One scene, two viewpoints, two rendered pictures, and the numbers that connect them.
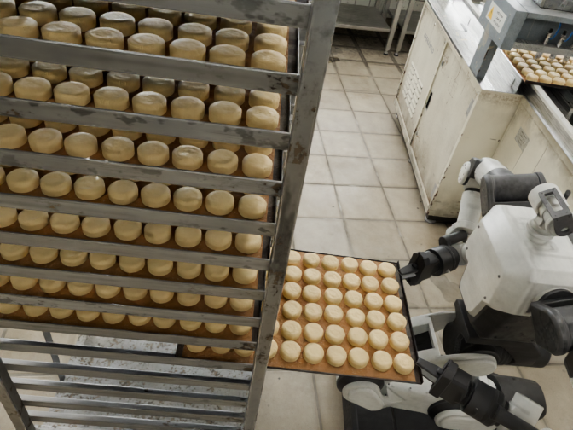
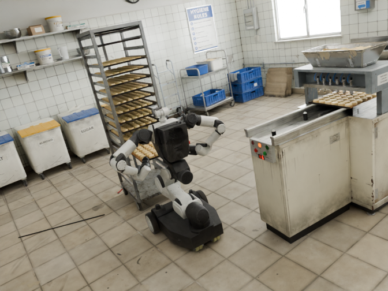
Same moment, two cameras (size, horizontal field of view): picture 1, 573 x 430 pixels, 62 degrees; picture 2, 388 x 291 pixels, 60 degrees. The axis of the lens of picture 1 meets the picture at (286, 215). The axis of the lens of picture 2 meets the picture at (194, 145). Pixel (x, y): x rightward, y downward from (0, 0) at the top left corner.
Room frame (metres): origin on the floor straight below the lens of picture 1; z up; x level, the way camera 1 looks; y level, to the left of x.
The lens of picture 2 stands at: (0.17, -3.09, 1.71)
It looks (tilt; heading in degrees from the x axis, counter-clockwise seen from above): 20 degrees down; 70
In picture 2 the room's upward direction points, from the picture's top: 12 degrees counter-clockwise
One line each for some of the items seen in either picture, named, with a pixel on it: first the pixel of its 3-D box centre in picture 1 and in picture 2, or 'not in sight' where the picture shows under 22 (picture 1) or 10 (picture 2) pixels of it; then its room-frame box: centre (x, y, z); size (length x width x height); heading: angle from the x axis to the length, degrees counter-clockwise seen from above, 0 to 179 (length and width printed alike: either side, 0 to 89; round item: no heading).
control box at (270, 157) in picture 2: not in sight; (262, 149); (1.37, -1.17, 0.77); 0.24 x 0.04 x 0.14; 95
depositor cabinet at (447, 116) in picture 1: (481, 111); (381, 136); (2.70, -1.05, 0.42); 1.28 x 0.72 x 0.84; 5
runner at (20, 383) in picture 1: (134, 390); not in sight; (0.58, 0.31, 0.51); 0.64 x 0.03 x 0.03; 96
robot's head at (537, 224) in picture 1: (549, 212); (161, 114); (0.86, -0.58, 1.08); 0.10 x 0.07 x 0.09; 5
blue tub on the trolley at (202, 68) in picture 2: not in sight; (197, 70); (2.64, 2.78, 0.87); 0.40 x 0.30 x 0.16; 106
